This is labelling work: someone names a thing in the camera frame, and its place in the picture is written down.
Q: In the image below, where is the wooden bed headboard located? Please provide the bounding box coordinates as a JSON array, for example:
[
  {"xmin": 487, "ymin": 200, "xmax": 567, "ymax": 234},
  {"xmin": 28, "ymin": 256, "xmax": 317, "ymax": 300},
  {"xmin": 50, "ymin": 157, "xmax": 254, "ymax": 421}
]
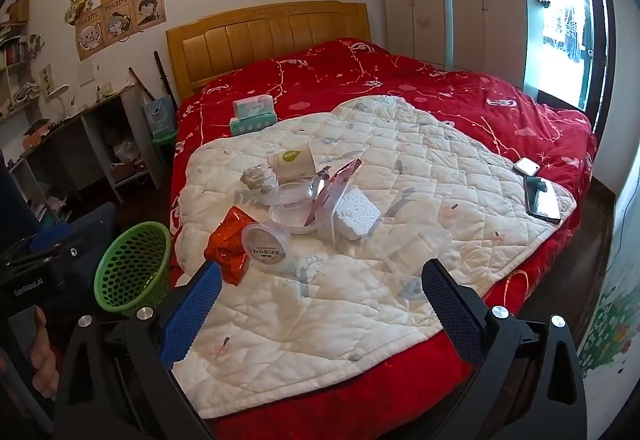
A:
[{"xmin": 166, "ymin": 1, "xmax": 372, "ymax": 104}]

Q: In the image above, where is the dark long stick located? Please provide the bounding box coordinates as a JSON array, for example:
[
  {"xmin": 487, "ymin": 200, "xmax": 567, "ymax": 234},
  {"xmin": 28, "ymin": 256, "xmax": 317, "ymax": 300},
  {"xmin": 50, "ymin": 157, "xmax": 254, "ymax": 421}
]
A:
[{"xmin": 154, "ymin": 51, "xmax": 179, "ymax": 112}]

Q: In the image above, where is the green plastic stool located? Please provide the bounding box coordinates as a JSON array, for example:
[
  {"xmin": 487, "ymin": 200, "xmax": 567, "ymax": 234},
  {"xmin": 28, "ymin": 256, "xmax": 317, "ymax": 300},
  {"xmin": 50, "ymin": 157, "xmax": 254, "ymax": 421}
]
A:
[{"xmin": 151, "ymin": 129, "xmax": 180, "ymax": 171}]

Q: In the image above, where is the clear plastic food container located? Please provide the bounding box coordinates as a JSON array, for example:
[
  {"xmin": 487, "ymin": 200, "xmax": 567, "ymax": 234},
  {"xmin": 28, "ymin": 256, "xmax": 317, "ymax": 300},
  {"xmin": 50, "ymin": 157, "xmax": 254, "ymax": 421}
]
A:
[{"xmin": 267, "ymin": 180, "xmax": 326, "ymax": 235}]

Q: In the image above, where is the green plastic mesh basket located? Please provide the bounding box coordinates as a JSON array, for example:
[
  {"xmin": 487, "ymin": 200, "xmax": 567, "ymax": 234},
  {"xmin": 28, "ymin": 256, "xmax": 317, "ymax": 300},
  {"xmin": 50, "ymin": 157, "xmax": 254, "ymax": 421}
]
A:
[{"xmin": 94, "ymin": 221, "xmax": 172, "ymax": 318}]

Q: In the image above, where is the red patterned quilt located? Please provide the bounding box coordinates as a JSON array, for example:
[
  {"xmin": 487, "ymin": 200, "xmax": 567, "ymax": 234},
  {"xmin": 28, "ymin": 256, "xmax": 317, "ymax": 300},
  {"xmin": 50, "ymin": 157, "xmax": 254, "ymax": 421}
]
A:
[{"xmin": 167, "ymin": 38, "xmax": 598, "ymax": 440}]

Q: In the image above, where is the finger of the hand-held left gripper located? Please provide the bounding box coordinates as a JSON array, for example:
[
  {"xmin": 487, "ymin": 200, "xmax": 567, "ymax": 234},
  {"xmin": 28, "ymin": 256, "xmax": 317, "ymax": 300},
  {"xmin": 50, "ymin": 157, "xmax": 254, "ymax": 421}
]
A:
[{"xmin": 0, "ymin": 223, "xmax": 81, "ymax": 273}]

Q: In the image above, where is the round lidded plastic container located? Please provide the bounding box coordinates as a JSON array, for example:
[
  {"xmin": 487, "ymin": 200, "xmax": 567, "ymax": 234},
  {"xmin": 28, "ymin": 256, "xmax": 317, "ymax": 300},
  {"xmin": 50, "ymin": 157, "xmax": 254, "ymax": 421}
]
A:
[{"xmin": 241, "ymin": 223, "xmax": 292, "ymax": 266}]

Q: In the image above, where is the floral wall decal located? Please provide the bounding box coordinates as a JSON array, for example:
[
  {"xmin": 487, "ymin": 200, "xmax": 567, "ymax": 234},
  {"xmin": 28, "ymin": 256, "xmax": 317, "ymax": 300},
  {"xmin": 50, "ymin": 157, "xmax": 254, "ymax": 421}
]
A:
[{"xmin": 580, "ymin": 265, "xmax": 636, "ymax": 371}]

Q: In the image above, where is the person's left hand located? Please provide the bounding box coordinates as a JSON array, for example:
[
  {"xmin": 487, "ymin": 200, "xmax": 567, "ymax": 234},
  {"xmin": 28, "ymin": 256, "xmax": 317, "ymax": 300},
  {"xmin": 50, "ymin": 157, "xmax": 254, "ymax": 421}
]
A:
[{"xmin": 27, "ymin": 307, "xmax": 60, "ymax": 403}]

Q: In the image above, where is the blue upholstered chair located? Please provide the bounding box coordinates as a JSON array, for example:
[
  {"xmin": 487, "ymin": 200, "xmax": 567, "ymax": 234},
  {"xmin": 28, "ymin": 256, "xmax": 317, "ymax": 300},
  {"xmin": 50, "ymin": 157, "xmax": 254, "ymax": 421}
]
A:
[{"xmin": 0, "ymin": 163, "xmax": 118, "ymax": 316}]

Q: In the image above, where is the pink foil wrapper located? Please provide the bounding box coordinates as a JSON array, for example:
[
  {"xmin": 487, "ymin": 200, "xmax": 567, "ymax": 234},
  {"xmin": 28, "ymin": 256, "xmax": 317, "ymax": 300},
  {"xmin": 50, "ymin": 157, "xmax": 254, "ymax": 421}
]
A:
[{"xmin": 305, "ymin": 158, "xmax": 363, "ymax": 226}]

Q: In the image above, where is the glass balcony door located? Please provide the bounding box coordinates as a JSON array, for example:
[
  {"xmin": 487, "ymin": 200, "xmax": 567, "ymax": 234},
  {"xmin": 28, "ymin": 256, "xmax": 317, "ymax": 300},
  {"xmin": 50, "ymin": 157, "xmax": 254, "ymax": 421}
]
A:
[{"xmin": 522, "ymin": 0, "xmax": 608, "ymax": 113}]

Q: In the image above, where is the white foam block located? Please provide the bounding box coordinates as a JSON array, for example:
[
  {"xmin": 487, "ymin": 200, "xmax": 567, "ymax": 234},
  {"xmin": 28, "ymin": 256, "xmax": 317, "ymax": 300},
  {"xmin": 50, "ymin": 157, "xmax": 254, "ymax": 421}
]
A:
[{"xmin": 332, "ymin": 190, "xmax": 382, "ymax": 241}]

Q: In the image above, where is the teal tissue pack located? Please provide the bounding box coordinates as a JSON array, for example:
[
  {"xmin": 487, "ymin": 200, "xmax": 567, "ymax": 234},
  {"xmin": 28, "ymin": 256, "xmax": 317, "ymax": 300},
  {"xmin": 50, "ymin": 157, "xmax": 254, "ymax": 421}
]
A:
[{"xmin": 229, "ymin": 113, "xmax": 277, "ymax": 137}]

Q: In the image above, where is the small white phone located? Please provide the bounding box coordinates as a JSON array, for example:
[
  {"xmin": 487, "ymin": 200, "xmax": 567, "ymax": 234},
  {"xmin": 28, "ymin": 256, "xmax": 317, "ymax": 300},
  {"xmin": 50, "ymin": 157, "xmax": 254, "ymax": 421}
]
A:
[{"xmin": 512, "ymin": 157, "xmax": 542, "ymax": 177}]

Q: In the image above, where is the wall bookshelf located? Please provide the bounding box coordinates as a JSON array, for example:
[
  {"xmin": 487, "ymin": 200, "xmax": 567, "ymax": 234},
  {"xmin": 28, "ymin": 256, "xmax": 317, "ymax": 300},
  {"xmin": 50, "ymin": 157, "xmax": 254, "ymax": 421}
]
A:
[{"xmin": 0, "ymin": 3, "xmax": 38, "ymax": 121}]

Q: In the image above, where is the white desk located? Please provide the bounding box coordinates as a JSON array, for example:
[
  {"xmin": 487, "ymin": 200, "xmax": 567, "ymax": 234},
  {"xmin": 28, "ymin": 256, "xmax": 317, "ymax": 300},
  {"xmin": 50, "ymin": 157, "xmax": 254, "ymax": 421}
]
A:
[{"xmin": 0, "ymin": 83, "xmax": 168, "ymax": 221}]

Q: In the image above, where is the white plastic bag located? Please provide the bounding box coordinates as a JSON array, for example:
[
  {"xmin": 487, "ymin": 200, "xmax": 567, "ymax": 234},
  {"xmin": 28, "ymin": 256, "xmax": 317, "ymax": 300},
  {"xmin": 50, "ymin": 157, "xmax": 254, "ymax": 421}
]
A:
[{"xmin": 112, "ymin": 140, "xmax": 138, "ymax": 166}]

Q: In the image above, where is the cartoon wall poster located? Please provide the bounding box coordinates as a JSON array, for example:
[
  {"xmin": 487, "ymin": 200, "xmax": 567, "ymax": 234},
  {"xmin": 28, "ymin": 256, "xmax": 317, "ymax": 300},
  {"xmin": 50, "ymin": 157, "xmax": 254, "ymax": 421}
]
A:
[{"xmin": 75, "ymin": 0, "xmax": 167, "ymax": 61}]

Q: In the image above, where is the cream wardrobe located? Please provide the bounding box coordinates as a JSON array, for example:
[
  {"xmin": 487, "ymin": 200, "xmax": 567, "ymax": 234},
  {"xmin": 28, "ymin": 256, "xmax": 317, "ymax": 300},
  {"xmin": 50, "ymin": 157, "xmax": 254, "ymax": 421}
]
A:
[{"xmin": 379, "ymin": 0, "xmax": 531, "ymax": 94}]

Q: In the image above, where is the white paper cup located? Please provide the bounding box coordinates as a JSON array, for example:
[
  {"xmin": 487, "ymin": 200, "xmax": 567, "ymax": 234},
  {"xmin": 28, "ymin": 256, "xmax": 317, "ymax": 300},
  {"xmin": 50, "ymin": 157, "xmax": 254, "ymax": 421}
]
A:
[{"xmin": 267, "ymin": 143, "xmax": 317, "ymax": 182}]

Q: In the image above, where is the blue gift bag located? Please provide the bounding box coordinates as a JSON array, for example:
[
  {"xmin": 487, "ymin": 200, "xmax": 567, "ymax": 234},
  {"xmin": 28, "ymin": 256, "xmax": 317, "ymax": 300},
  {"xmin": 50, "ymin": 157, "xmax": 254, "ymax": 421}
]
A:
[{"xmin": 143, "ymin": 96, "xmax": 178, "ymax": 137}]

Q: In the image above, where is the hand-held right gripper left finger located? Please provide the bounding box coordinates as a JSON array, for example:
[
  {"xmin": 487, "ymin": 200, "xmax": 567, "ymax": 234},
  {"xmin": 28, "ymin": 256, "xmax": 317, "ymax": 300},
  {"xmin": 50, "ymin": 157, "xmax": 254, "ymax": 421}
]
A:
[{"xmin": 52, "ymin": 260, "xmax": 223, "ymax": 440}]

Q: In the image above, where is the black smartphone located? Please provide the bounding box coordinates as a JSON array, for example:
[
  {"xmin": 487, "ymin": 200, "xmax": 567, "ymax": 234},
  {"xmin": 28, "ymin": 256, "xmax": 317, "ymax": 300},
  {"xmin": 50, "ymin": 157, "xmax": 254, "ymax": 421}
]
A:
[{"xmin": 523, "ymin": 175, "xmax": 562, "ymax": 224}]

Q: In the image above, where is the orange snack packet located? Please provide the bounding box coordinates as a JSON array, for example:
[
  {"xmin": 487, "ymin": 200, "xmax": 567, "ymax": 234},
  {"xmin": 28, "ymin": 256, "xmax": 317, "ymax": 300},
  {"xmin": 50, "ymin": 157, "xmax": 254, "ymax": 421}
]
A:
[{"xmin": 202, "ymin": 206, "xmax": 261, "ymax": 288}]

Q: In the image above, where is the clear plastic packaging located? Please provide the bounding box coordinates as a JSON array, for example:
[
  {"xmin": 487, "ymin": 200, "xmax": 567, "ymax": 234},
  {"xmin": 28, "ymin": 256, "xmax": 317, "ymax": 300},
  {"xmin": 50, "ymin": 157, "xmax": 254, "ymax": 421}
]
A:
[{"xmin": 370, "ymin": 215, "xmax": 453, "ymax": 278}]

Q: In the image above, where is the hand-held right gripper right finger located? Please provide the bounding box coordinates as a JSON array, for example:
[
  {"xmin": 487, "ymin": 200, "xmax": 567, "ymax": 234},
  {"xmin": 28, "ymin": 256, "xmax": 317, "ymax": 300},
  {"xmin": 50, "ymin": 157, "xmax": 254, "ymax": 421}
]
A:
[{"xmin": 421, "ymin": 259, "xmax": 588, "ymax": 440}]

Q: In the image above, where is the white quilted mat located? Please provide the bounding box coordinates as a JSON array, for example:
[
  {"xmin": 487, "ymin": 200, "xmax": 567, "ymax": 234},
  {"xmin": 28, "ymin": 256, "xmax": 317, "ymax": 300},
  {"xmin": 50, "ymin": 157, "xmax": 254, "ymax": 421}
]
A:
[{"xmin": 172, "ymin": 95, "xmax": 576, "ymax": 421}]

